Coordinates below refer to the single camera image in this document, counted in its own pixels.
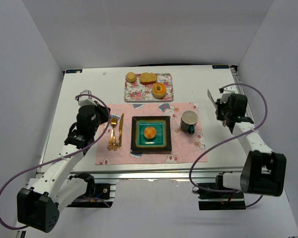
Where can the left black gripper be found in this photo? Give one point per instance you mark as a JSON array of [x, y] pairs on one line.
[[99, 114]]

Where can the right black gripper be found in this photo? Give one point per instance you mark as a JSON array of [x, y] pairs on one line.
[[222, 114]]

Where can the metal tongs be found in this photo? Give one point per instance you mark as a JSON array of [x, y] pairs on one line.
[[214, 104]]

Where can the round orange-topped bun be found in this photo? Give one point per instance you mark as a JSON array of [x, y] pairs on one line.
[[149, 133]]

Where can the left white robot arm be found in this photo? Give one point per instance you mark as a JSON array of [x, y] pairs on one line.
[[40, 205]]

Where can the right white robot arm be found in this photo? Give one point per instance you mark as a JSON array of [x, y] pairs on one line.
[[264, 170]]

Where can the speckled bread slice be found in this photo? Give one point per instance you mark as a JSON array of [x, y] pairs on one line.
[[148, 78]]

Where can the gold knife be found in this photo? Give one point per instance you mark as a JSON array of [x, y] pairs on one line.
[[121, 130]]

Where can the gold fork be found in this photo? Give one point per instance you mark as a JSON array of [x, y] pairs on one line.
[[112, 143]]

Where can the dark green mug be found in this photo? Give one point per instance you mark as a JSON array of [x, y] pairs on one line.
[[188, 122]]

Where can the floral rectangular tray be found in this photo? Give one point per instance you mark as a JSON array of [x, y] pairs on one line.
[[137, 92]]

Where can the right blue label sticker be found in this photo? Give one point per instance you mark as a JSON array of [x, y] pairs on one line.
[[220, 66]]

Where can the blue label sticker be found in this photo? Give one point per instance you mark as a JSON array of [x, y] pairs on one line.
[[68, 71], [220, 66]]

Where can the left blue label sticker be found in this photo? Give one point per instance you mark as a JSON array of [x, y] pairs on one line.
[[68, 71]]

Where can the pink bunny placemat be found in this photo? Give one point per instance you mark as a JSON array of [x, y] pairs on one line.
[[185, 147]]

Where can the small round pale bun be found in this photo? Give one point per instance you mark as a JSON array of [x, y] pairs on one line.
[[131, 77]]

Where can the black and teal square plate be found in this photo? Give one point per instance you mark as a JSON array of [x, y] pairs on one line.
[[160, 143]]

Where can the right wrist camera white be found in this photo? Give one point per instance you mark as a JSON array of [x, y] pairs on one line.
[[226, 92]]

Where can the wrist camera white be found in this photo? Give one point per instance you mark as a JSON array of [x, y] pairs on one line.
[[226, 92], [86, 100]]

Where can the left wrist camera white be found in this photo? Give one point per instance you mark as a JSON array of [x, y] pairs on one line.
[[86, 100]]

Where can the ring-shaped donut bread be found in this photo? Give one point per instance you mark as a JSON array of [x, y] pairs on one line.
[[158, 90]]

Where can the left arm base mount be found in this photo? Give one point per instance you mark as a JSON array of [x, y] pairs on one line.
[[97, 195]]

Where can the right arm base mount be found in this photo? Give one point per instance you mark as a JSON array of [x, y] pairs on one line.
[[214, 201]]

